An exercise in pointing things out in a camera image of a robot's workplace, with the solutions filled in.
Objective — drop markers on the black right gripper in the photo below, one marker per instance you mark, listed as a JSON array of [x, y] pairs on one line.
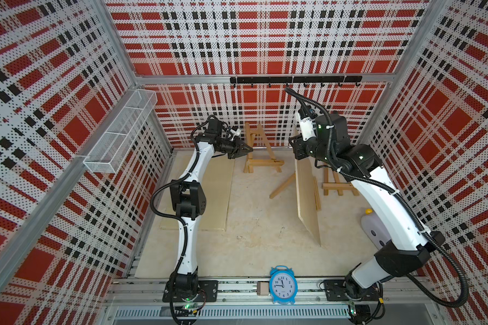
[[297, 147]]

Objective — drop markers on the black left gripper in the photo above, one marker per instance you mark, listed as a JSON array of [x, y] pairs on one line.
[[239, 149]]

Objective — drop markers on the plywood board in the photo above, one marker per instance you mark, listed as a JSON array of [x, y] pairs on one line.
[[216, 184], [306, 204]]

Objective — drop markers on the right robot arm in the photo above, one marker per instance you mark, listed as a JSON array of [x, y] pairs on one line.
[[323, 135]]

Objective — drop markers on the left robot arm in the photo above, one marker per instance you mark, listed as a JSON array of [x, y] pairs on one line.
[[185, 201]]

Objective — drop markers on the white purple toy device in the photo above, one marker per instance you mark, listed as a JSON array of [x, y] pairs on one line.
[[374, 229]]

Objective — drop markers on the blue alarm clock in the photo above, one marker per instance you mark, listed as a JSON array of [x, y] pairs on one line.
[[283, 285]]

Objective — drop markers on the small beige box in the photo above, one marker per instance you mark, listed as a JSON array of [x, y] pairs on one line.
[[262, 288]]

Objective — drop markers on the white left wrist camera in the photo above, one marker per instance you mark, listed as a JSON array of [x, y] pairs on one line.
[[232, 132]]

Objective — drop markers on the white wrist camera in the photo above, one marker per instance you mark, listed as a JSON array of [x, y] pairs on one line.
[[305, 124], [232, 132]]

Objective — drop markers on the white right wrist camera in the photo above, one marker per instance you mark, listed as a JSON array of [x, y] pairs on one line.
[[305, 124]]

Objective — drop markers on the black hook rail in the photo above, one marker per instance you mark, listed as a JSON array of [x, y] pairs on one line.
[[287, 80]]

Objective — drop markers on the white wire basket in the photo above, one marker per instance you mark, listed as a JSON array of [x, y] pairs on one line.
[[112, 148]]

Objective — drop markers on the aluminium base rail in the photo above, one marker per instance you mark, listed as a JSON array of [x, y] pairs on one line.
[[140, 301]]

